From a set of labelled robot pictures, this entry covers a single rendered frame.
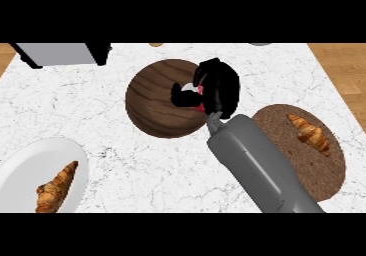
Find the round dark wooden placemat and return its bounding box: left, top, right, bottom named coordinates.
left=123, top=58, right=227, bottom=139

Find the red and white can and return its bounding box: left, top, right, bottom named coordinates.
left=179, top=74, right=209, bottom=114

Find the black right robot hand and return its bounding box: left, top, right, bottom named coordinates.
left=169, top=57, right=241, bottom=116

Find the white plate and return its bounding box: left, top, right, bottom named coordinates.
left=0, top=137, right=89, bottom=214

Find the croissant on white plate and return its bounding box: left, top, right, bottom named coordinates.
left=33, top=160, right=79, bottom=214

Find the round brown woven placemat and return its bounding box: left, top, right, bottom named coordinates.
left=250, top=103, right=346, bottom=203

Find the grey and black appliance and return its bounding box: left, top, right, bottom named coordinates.
left=7, top=43, right=113, bottom=70

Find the croissant on brown placemat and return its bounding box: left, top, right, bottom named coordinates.
left=286, top=114, right=331, bottom=158

